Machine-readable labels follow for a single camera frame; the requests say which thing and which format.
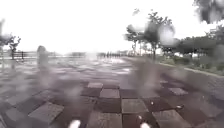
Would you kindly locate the chequered grey paving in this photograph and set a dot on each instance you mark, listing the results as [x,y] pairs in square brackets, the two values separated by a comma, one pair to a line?
[110,93]

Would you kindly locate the green hedge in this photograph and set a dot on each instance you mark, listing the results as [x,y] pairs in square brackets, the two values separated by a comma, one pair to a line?
[196,61]

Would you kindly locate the robot's own part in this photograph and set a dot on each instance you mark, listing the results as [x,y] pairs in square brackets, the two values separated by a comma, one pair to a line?
[74,124]
[144,125]

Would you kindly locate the small tree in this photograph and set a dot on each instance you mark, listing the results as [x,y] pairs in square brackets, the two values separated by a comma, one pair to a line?
[13,45]

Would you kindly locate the row of bollards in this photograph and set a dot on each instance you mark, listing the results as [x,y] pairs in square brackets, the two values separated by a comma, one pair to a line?
[111,54]

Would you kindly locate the pale kerb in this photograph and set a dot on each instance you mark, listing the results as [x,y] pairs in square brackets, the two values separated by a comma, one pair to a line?
[193,69]

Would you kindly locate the row of trees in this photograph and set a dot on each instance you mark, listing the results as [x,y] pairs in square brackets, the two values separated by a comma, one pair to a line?
[151,31]

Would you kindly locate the dark railing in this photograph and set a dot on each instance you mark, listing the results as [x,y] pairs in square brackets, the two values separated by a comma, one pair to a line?
[23,55]

